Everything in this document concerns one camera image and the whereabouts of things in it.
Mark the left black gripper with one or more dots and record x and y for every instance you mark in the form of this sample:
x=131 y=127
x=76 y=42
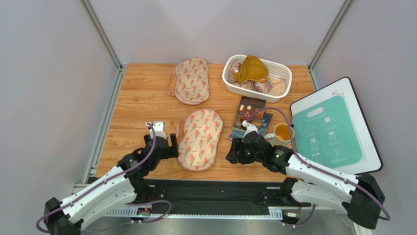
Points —
x=172 y=151

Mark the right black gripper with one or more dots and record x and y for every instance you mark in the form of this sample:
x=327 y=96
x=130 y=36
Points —
x=237 y=152

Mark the floral mesh laundry bag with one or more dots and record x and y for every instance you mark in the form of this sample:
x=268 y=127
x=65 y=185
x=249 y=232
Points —
x=198 y=147

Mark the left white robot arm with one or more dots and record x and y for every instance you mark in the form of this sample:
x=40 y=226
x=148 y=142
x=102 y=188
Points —
x=123 y=184

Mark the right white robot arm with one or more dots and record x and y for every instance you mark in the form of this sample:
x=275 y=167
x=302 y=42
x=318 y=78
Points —
x=358 y=196

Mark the pink satin bra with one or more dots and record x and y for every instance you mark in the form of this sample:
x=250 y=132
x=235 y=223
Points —
x=274 y=87

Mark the mustard yellow bra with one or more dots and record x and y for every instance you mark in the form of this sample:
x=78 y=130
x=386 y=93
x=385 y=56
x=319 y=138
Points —
x=252 y=69

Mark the blue book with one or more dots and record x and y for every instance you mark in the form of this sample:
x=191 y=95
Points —
x=261 y=126

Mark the dark brown book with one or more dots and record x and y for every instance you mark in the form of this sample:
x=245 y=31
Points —
x=246 y=108

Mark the white mug yellow inside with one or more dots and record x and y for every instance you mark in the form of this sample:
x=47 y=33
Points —
x=281 y=135

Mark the white plastic basket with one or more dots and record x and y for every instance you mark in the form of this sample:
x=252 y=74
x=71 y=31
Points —
x=276 y=71

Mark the teal folding board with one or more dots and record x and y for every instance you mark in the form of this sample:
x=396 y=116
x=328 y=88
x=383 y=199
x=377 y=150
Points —
x=324 y=133

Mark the white tray black rim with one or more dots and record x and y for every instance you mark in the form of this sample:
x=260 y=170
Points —
x=371 y=160

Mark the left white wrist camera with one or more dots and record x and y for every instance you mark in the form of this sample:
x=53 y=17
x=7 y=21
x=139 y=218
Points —
x=156 y=129

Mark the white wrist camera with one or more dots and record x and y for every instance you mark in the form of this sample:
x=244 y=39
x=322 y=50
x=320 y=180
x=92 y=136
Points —
x=156 y=129
x=248 y=127

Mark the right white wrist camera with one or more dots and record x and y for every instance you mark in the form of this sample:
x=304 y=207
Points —
x=248 y=127

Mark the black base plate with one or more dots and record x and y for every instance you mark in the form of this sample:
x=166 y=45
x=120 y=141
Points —
x=189 y=197

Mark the aluminium frame rail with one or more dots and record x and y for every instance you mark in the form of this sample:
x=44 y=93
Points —
x=159 y=210

